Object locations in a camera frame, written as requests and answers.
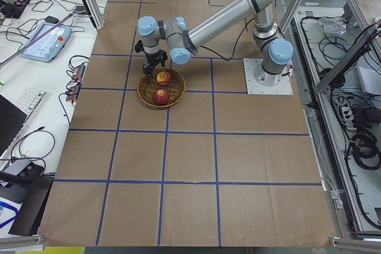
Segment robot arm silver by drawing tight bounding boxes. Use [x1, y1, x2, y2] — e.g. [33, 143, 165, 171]
[135, 0, 293, 77]

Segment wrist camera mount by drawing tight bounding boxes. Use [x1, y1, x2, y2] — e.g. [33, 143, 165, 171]
[134, 40, 144, 53]

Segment coiled black cables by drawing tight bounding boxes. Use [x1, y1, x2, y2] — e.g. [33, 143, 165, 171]
[346, 130, 379, 171]

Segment metal rod green tip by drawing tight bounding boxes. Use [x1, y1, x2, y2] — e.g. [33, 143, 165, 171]
[1, 7, 88, 68]

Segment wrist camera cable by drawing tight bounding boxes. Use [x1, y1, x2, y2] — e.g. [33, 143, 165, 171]
[202, 17, 249, 61]

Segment red yellow apple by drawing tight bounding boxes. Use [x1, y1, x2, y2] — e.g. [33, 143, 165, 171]
[157, 71, 171, 86]

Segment wicker basket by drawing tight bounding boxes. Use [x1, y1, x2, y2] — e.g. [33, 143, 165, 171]
[138, 68, 185, 109]

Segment teach pendant blue grey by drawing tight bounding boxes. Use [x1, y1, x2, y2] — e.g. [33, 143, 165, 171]
[20, 25, 71, 62]

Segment dark red basket apple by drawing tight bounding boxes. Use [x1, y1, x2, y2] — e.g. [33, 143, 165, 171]
[154, 89, 170, 105]

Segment white keyboard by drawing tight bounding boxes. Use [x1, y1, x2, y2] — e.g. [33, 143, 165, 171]
[15, 87, 47, 119]

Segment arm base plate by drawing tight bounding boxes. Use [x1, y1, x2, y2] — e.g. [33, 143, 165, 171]
[243, 58, 293, 96]

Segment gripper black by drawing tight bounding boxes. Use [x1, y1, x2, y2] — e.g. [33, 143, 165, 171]
[142, 51, 167, 77]

